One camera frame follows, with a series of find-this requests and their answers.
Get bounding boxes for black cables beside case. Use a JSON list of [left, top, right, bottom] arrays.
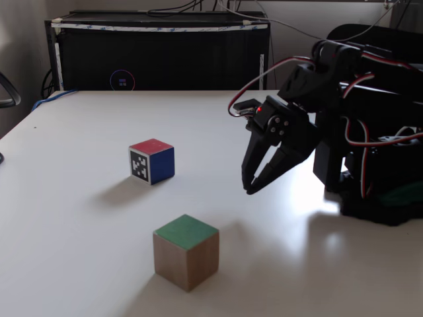
[[40, 68, 54, 97]]

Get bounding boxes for blue cable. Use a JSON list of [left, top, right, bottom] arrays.
[[32, 88, 79, 112]]

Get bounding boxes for black computer case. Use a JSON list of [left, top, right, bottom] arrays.
[[44, 11, 272, 92]]

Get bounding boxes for green clamp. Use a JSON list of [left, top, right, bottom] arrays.
[[378, 181, 423, 207]]

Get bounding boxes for red blue marker cube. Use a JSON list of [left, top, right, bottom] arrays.
[[128, 138, 175, 186]]

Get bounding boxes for green-topped wooden cube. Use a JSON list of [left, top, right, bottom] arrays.
[[153, 213, 220, 293]]

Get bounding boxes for black chair armrest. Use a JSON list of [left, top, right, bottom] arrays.
[[0, 71, 21, 109]]

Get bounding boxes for small gripper camera board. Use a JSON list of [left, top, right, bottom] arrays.
[[232, 98, 262, 118]]

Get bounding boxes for red white gripper wire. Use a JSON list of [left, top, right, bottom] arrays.
[[227, 56, 315, 117]]

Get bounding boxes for black office chair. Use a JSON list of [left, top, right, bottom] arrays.
[[325, 22, 423, 64]]

